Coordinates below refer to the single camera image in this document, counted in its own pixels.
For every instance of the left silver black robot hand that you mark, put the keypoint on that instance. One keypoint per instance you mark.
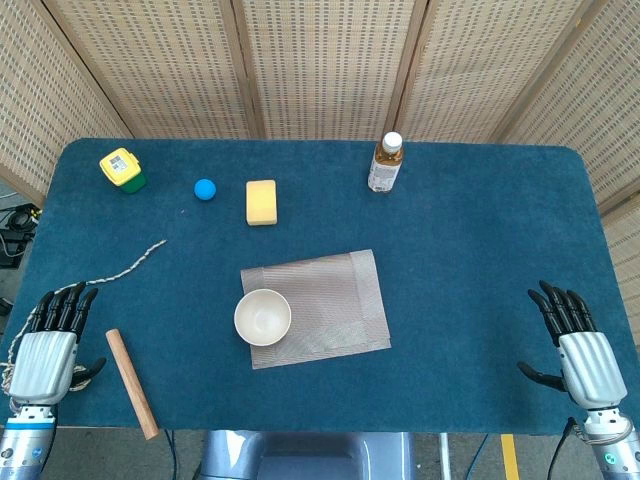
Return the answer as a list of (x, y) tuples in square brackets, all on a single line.
[(42, 360)]

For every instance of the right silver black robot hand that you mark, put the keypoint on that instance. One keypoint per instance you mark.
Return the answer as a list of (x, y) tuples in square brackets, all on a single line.
[(590, 365)]

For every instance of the white bowl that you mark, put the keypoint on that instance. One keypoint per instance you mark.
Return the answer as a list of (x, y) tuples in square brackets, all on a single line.
[(262, 317)]

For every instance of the brown woven placemat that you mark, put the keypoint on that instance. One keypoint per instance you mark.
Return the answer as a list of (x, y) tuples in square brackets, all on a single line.
[(330, 300)]

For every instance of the wooden rolling stick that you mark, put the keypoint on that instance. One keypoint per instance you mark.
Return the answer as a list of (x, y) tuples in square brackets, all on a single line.
[(131, 382)]

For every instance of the blue carpet table cover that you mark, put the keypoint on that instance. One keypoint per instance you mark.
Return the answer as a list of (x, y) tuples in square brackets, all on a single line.
[(450, 250)]

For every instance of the green container with yellow lid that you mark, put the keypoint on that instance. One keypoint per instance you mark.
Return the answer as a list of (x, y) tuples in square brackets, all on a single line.
[(120, 167)]

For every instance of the blue ball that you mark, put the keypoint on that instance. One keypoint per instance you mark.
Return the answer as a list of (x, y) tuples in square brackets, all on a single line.
[(205, 189)]

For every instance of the yellow sponge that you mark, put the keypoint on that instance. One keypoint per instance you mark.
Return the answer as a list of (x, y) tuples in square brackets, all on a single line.
[(261, 202)]

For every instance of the tea bottle with white cap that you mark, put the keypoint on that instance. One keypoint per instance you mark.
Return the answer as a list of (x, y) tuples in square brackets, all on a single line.
[(385, 170)]

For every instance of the grey-blue robot torso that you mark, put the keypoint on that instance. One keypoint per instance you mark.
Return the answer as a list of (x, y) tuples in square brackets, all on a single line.
[(310, 455)]

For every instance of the woven bamboo folding screen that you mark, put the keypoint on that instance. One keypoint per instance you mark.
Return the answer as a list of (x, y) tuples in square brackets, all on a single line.
[(325, 65)]

